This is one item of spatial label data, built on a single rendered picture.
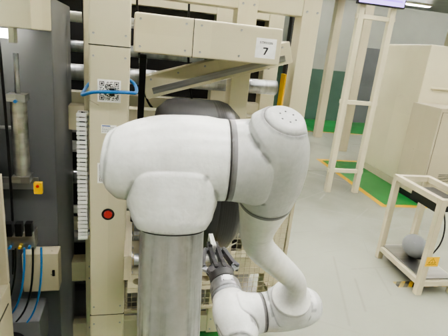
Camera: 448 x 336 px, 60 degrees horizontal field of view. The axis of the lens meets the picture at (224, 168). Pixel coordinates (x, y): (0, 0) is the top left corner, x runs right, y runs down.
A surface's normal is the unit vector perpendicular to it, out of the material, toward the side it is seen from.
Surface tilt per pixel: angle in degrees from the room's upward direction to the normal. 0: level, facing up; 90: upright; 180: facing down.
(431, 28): 90
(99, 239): 90
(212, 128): 33
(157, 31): 90
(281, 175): 114
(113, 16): 90
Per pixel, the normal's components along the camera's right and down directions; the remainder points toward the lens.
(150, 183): 0.00, 0.20
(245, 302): 0.14, -0.88
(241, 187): 0.15, 0.65
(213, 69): 0.22, 0.31
